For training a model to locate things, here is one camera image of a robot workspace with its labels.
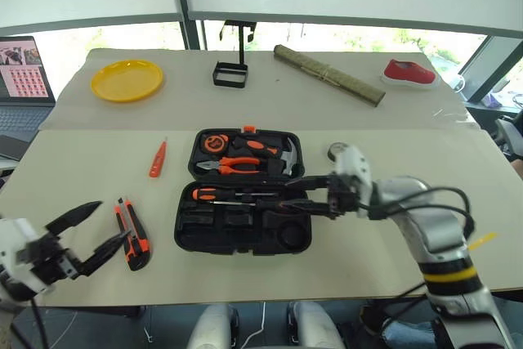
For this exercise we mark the orange case latch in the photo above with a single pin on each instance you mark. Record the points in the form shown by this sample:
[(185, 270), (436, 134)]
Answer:
[(249, 129)]

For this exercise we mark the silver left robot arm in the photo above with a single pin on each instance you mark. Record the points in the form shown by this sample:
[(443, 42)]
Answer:
[(10, 296)]

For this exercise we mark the orange black utility knife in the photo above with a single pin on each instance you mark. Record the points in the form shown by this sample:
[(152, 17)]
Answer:
[(135, 238)]

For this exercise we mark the grey office chair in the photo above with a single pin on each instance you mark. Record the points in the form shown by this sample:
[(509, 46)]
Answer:
[(508, 134)]

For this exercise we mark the white cup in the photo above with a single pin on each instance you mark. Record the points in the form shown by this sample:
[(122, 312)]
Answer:
[(457, 82)]

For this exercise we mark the black metal stand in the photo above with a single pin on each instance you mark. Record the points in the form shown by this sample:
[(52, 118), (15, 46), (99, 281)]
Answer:
[(242, 55)]

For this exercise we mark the black plastic tool case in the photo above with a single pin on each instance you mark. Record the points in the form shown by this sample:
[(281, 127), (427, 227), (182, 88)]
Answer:
[(245, 234)]

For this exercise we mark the orange black screwdriver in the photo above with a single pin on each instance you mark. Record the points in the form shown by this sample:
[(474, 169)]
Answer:
[(206, 193)]

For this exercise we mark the orange black tape measure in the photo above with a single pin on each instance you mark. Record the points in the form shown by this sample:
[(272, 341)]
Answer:
[(215, 144)]

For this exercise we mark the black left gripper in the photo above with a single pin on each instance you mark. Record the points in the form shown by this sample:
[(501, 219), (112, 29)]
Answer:
[(49, 259)]

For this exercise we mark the yellow tag on arm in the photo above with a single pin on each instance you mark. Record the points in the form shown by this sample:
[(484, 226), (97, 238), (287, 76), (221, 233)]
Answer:
[(482, 240)]

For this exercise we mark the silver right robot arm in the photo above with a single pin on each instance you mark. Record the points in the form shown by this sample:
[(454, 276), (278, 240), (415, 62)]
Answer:
[(441, 226)]

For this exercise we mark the thin black screwdriver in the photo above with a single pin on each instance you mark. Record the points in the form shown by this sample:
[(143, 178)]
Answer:
[(233, 202)]

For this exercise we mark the grey laptop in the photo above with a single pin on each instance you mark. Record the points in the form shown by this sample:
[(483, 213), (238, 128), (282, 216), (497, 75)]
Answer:
[(22, 79)]

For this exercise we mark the grey rounded shell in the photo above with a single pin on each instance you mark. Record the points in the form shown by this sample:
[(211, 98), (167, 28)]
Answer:
[(314, 328), (212, 328)]

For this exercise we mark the red slip-on shoe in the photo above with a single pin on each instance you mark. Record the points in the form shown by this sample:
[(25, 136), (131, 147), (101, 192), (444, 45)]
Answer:
[(408, 72)]

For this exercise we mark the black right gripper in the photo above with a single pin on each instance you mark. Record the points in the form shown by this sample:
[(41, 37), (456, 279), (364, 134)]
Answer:
[(343, 198)]

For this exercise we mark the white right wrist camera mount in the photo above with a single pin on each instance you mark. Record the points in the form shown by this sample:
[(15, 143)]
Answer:
[(353, 163)]

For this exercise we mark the rolled bamboo mat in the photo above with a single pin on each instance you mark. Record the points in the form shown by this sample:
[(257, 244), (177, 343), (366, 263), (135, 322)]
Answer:
[(327, 75)]

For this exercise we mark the yellow plastic plate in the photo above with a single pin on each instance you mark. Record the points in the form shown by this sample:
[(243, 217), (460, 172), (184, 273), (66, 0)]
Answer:
[(126, 80)]

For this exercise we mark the orange test pen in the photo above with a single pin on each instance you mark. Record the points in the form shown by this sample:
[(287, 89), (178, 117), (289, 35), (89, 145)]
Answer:
[(157, 161)]

